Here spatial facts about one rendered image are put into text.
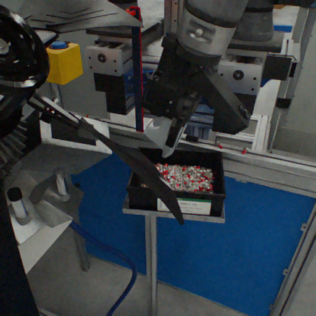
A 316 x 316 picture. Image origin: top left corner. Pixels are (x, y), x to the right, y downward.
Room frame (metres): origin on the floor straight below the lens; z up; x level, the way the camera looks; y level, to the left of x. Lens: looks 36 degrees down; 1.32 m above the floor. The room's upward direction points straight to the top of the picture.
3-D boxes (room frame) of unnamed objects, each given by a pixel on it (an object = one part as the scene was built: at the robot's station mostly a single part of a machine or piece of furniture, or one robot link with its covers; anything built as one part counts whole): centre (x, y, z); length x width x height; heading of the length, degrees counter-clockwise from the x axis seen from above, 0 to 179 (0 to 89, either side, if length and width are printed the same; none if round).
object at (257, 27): (1.14, -0.33, 1.09); 0.15 x 0.15 x 0.10
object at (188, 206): (0.57, -0.05, 0.85); 0.22 x 0.17 x 0.07; 83
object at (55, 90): (0.91, 0.32, 0.92); 0.03 x 0.03 x 0.12; 67
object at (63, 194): (0.42, 0.17, 0.96); 0.02 x 0.02 x 0.06
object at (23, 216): (0.34, 0.21, 0.99); 0.02 x 0.02 x 0.06
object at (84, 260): (0.92, 0.35, 0.39); 0.04 x 0.04 x 0.78; 67
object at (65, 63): (0.91, 0.32, 1.02); 0.16 x 0.10 x 0.11; 67
